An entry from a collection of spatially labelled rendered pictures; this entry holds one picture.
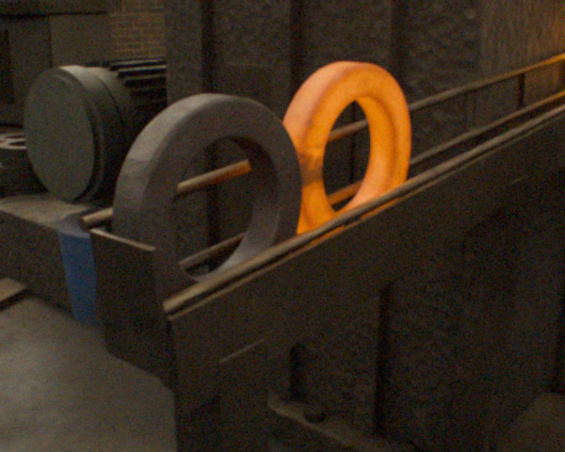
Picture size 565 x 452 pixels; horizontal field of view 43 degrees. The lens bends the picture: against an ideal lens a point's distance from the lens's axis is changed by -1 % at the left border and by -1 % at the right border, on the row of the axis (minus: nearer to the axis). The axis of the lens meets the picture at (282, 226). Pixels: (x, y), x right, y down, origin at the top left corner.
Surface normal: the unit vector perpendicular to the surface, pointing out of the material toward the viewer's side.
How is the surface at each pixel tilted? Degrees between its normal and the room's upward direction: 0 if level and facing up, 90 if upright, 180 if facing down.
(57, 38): 90
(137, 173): 62
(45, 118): 90
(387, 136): 104
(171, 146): 90
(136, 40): 90
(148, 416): 0
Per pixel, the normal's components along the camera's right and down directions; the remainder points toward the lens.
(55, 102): -0.64, 0.22
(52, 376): 0.00, -0.96
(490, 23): 0.76, 0.19
